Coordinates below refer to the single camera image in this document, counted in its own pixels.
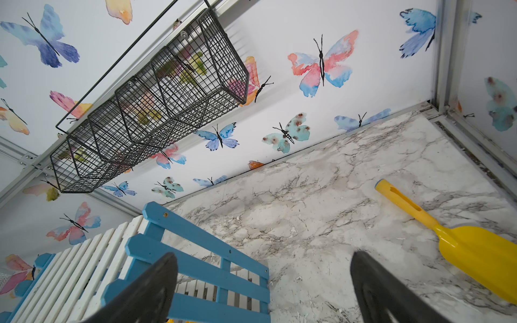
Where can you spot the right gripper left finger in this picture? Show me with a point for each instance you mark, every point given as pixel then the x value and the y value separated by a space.
pixel 146 299

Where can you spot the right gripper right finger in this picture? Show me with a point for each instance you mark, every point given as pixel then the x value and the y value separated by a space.
pixel 383 298

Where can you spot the blue white two-tier shelf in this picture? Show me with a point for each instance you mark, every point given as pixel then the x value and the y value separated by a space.
pixel 224 284

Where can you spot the yellow plastic scoop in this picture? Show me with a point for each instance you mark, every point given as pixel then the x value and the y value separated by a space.
pixel 484 256

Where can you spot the black wire wall basket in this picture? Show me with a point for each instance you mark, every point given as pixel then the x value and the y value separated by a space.
pixel 191 81

